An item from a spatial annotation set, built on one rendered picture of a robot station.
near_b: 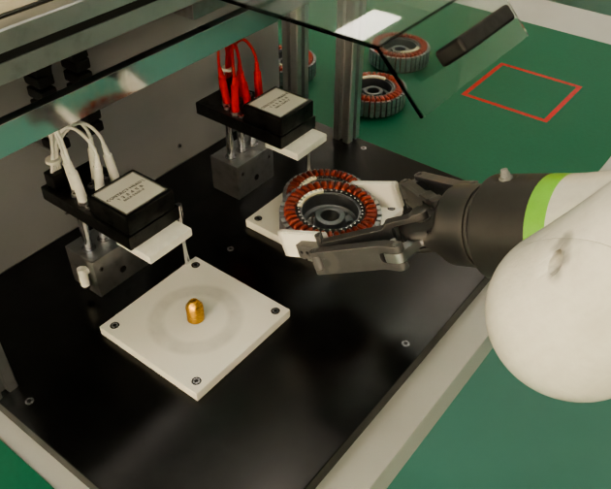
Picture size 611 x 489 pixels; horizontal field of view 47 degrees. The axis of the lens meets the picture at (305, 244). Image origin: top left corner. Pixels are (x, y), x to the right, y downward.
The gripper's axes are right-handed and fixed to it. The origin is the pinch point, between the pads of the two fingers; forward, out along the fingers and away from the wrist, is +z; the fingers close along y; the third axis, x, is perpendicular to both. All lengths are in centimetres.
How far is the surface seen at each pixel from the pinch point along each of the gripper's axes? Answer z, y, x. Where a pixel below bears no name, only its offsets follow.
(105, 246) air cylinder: 20.3, -16.8, 4.0
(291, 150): 10.7, 6.3, 5.5
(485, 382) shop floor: 40, 62, -79
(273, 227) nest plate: 14.9, 2.5, -3.4
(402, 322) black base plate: -4.3, 1.2, -13.8
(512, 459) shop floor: 26, 47, -85
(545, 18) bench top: 26, 96, -3
